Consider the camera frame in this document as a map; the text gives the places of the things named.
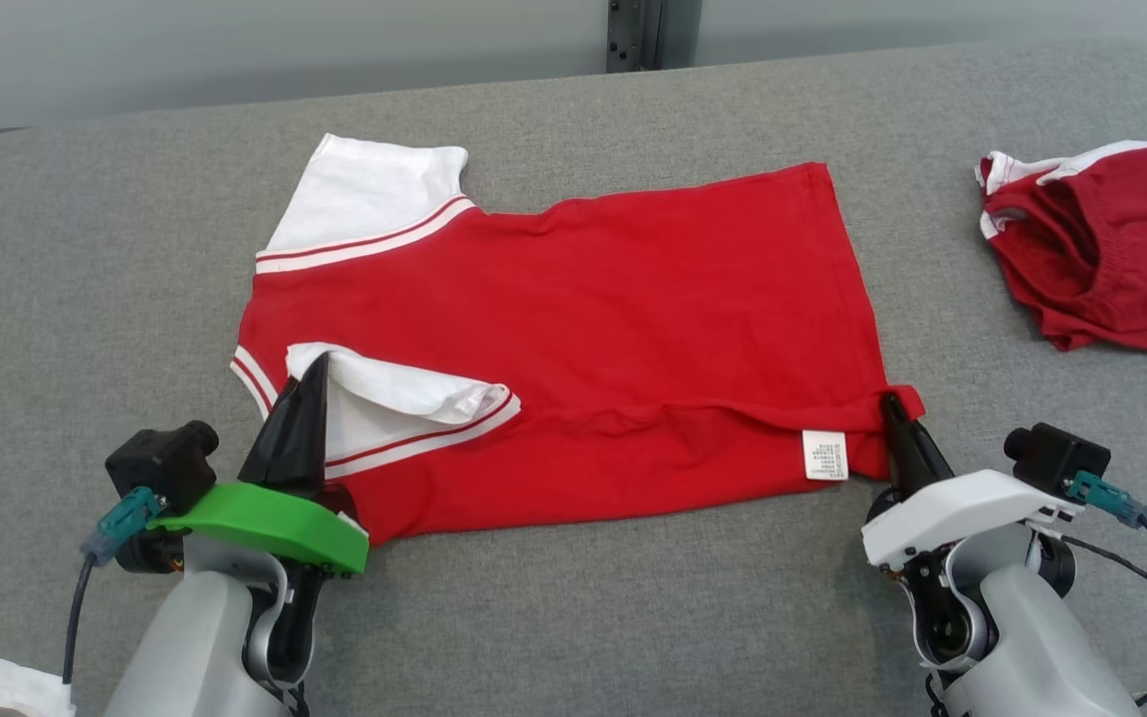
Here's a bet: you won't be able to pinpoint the red shorts white stripes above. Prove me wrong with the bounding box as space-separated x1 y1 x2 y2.
975 139 1147 358

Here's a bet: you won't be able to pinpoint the right black cable teal connector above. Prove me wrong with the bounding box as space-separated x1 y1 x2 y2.
1061 471 1147 708

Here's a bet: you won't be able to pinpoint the left black cable teal connector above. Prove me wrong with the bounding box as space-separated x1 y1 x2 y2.
62 486 166 688

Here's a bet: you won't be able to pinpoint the red t-shirt white sleeves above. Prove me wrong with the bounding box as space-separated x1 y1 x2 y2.
230 132 926 547

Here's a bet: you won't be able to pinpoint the black cable teal connector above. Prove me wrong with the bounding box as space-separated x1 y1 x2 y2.
1061 471 1147 708
62 486 166 688

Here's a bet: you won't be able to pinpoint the dark grey post bracket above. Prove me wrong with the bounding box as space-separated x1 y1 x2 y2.
606 0 642 74

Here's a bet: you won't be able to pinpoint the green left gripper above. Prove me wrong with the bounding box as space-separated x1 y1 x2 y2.
147 354 370 577

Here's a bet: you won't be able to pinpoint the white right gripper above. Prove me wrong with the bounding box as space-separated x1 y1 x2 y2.
860 391 1087 571

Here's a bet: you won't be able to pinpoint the grey metal partition post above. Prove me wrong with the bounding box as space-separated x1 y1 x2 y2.
605 0 704 74

